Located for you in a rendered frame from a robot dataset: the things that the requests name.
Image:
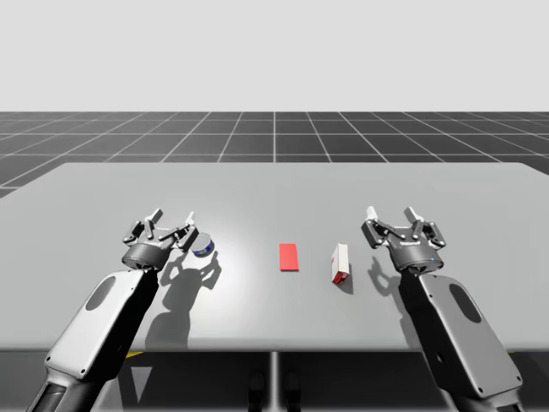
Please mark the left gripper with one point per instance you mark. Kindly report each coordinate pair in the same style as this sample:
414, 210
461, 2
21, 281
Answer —
145, 255

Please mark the pink pad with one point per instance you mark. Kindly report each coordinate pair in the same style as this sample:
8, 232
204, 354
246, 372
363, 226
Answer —
289, 257

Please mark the red and white carton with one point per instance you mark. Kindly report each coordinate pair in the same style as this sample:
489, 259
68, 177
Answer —
339, 264

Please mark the blue can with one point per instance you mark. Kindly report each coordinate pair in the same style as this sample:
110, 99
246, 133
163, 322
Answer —
203, 248

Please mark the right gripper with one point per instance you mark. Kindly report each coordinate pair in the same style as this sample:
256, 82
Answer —
415, 256

